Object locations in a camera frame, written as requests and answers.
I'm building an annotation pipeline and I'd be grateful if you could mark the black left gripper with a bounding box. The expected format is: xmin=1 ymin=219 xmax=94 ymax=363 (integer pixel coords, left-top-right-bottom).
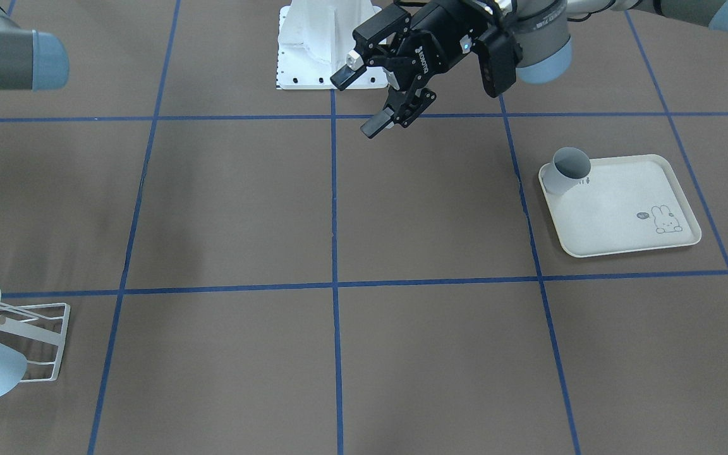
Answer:
xmin=331 ymin=1 xmax=523 ymax=139

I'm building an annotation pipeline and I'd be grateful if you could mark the grey cup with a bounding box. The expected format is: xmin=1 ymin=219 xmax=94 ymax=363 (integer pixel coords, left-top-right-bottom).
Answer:
xmin=540 ymin=147 xmax=592 ymax=195

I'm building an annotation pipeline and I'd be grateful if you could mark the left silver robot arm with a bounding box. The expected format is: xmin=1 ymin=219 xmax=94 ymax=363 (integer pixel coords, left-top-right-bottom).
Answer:
xmin=331 ymin=1 xmax=728 ymax=138

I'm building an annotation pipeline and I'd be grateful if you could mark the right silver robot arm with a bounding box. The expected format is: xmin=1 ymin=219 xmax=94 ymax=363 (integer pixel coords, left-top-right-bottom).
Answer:
xmin=0 ymin=3 xmax=70 ymax=92

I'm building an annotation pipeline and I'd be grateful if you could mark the cream serving tray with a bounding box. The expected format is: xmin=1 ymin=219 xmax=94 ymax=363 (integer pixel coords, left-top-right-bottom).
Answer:
xmin=538 ymin=154 xmax=702 ymax=257

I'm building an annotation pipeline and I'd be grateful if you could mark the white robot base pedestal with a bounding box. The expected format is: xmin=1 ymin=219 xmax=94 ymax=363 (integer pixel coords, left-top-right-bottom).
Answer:
xmin=276 ymin=1 xmax=381 ymax=90

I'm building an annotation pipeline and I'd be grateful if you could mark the white wire cup rack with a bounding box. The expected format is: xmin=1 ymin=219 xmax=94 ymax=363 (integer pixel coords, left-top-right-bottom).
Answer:
xmin=0 ymin=288 xmax=71 ymax=382

